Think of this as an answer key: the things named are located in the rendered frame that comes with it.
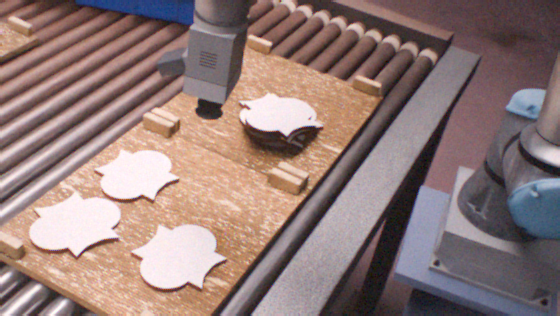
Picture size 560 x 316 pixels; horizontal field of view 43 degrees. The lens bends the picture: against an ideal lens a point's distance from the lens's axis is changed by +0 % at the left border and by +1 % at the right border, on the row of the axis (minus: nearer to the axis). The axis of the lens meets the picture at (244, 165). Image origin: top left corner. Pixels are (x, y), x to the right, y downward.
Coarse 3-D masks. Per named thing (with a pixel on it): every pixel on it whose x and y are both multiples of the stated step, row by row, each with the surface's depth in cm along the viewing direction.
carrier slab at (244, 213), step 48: (144, 144) 128; (192, 144) 130; (48, 192) 114; (96, 192) 116; (192, 192) 119; (240, 192) 121; (288, 192) 123; (144, 240) 109; (240, 240) 112; (96, 288) 100; (144, 288) 101; (192, 288) 102
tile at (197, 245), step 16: (160, 240) 108; (176, 240) 108; (192, 240) 109; (208, 240) 109; (144, 256) 105; (160, 256) 105; (176, 256) 106; (192, 256) 106; (208, 256) 106; (144, 272) 102; (160, 272) 103; (176, 272) 103; (192, 272) 103; (208, 272) 105; (160, 288) 101; (176, 288) 101
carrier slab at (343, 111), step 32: (256, 64) 157; (288, 64) 159; (192, 96) 143; (256, 96) 146; (288, 96) 148; (320, 96) 150; (352, 96) 152; (192, 128) 134; (224, 128) 136; (352, 128) 142; (256, 160) 129; (288, 160) 130; (320, 160) 132
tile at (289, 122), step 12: (276, 96) 137; (252, 108) 133; (264, 108) 133; (276, 108) 134; (288, 108) 134; (300, 108) 135; (252, 120) 130; (264, 120) 130; (276, 120) 131; (288, 120) 131; (300, 120) 132; (264, 132) 128; (276, 132) 129; (288, 132) 128
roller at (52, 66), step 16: (128, 16) 170; (144, 16) 172; (112, 32) 163; (80, 48) 155; (96, 48) 159; (48, 64) 148; (64, 64) 151; (16, 80) 142; (32, 80) 144; (0, 96) 137
